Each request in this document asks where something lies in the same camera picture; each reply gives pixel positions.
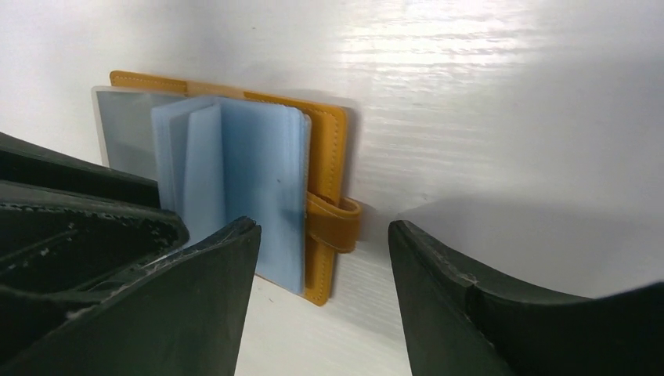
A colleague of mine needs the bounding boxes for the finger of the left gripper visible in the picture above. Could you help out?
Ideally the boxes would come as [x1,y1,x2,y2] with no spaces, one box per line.
[1,134,189,359]

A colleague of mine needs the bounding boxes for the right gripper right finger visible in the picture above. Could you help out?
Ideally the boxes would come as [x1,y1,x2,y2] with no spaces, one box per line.
[388,220,663,375]

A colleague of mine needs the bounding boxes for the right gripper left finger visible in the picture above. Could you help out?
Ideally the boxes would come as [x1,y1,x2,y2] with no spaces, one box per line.
[1,217,261,375]

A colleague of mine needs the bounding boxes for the yellow leather card holder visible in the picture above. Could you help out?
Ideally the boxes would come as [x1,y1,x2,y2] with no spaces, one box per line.
[92,70,362,306]

